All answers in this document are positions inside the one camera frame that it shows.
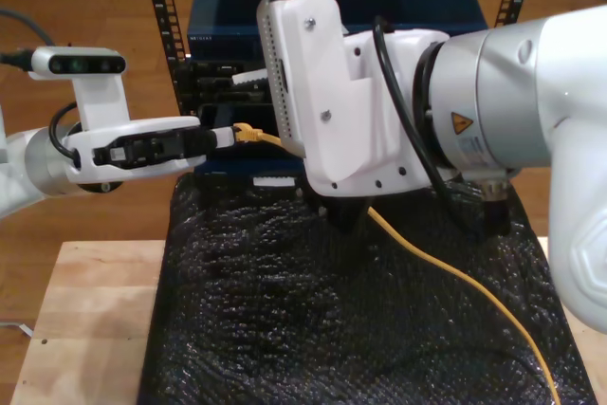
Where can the black rack server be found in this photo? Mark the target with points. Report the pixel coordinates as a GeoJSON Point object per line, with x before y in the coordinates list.
{"type": "Point", "coordinates": [208, 78]}

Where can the black textured mat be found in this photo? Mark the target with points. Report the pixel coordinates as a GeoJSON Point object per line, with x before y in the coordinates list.
{"type": "Point", "coordinates": [284, 329]}

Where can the blue metal base plate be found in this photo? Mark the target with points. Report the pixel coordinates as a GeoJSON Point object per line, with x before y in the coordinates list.
{"type": "Point", "coordinates": [227, 169]}

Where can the grey flat strip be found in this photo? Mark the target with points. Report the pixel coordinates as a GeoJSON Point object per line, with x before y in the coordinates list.
{"type": "Point", "coordinates": [16, 327]}

